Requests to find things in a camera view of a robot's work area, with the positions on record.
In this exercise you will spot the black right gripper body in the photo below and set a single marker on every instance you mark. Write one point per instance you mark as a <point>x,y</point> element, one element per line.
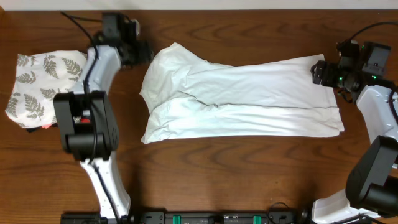
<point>333,75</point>

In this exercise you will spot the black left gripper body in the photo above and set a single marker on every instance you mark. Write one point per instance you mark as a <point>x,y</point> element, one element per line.
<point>134,51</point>

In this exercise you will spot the white t-shirt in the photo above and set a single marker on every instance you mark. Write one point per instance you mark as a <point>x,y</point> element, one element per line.
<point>189,97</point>

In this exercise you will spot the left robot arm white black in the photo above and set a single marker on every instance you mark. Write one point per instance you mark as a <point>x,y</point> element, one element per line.
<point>89,130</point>

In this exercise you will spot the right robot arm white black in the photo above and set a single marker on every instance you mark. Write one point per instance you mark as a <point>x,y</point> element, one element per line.
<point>370,192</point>

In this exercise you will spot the fern print folded cloth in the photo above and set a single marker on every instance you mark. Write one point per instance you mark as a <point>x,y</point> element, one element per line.
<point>38,79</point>

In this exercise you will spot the black folded garment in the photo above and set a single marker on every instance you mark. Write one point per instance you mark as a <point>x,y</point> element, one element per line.
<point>30,130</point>

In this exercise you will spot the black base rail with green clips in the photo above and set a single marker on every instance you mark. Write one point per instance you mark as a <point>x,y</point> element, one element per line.
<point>278,213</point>

